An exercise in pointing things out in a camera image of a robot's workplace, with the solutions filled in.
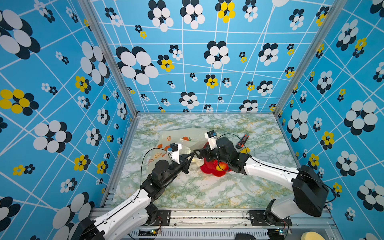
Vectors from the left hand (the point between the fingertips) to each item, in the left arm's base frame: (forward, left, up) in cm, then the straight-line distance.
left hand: (194, 154), depth 74 cm
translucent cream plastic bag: (+14, +1, -8) cm, 16 cm away
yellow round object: (-31, -54, -17) cm, 65 cm away
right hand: (+7, -4, -3) cm, 8 cm away
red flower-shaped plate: (+2, -9, -20) cm, 22 cm away
